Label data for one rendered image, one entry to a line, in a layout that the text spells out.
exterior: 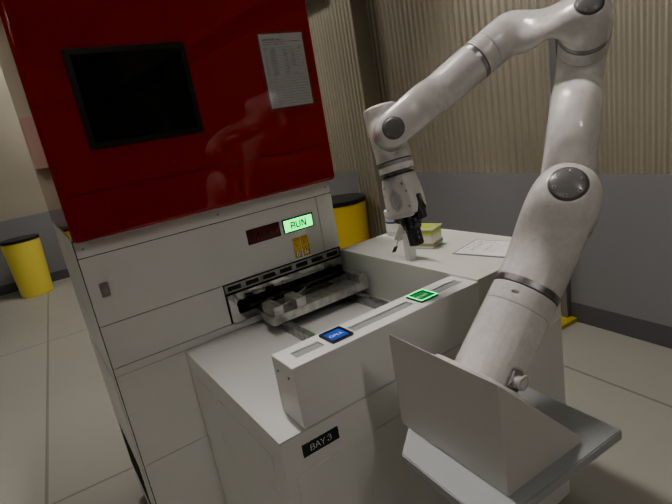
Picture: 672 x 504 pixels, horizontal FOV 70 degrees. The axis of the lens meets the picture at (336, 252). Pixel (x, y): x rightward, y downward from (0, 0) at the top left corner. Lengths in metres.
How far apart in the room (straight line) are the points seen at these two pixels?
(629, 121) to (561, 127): 1.79
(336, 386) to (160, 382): 0.68
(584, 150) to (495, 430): 0.56
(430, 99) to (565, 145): 0.29
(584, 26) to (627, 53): 1.71
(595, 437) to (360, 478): 0.50
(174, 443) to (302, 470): 0.67
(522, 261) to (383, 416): 0.49
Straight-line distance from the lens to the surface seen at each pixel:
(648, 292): 3.01
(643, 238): 2.92
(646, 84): 2.81
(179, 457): 1.71
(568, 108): 1.09
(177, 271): 1.50
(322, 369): 1.02
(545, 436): 0.88
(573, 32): 1.15
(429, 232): 1.57
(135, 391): 1.57
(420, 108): 1.07
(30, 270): 6.71
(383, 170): 1.13
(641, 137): 2.84
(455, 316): 1.25
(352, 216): 4.07
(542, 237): 0.93
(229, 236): 1.54
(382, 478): 1.25
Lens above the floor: 1.41
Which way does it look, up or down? 15 degrees down
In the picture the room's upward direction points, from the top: 10 degrees counter-clockwise
